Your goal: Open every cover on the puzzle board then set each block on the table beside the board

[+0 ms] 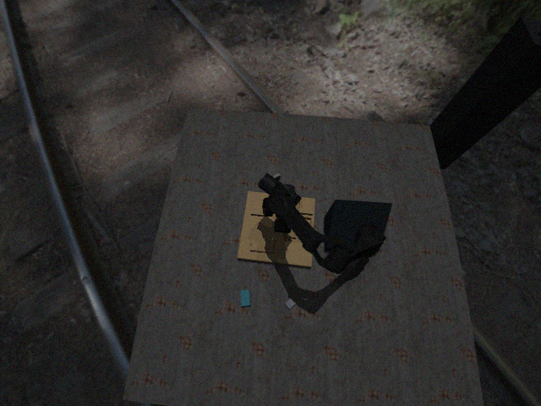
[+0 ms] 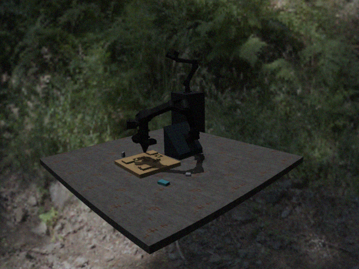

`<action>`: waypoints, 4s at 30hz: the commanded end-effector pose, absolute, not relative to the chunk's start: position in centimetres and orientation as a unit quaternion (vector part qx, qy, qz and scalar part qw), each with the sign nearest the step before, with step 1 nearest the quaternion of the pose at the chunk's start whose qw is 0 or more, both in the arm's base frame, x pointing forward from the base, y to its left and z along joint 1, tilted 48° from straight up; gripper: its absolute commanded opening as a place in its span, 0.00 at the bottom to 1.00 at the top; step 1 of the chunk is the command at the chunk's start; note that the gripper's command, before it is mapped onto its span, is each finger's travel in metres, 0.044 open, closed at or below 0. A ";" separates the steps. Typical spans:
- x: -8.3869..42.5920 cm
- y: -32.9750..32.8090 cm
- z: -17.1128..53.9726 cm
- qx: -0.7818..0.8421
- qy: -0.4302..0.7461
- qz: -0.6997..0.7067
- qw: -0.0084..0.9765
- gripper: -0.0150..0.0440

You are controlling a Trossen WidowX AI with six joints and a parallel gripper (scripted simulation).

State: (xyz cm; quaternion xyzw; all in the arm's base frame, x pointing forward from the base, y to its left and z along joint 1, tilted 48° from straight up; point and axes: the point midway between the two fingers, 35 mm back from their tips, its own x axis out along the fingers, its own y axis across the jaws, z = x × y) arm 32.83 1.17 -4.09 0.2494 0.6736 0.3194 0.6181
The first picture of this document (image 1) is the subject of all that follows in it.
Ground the teal rectangular block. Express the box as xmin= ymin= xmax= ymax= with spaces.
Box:
xmin=240 ymin=290 xmax=250 ymax=306

